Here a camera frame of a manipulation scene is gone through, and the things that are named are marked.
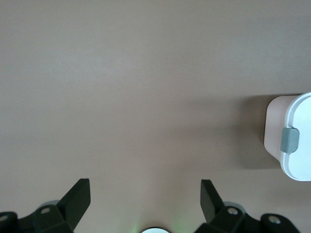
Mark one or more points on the white plastic box lid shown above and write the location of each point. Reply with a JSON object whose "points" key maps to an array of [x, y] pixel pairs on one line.
{"points": [[301, 116]]}

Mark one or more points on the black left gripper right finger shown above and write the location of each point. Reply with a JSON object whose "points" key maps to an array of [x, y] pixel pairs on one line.
{"points": [[209, 201]]}

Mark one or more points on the grey lid latch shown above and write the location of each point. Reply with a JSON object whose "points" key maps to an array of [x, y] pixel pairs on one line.
{"points": [[289, 140]]}

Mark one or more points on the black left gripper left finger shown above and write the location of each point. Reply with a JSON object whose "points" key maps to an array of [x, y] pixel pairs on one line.
{"points": [[73, 206]]}

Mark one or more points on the pink plastic storage box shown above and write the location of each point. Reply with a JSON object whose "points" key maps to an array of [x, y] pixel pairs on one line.
{"points": [[274, 126]]}

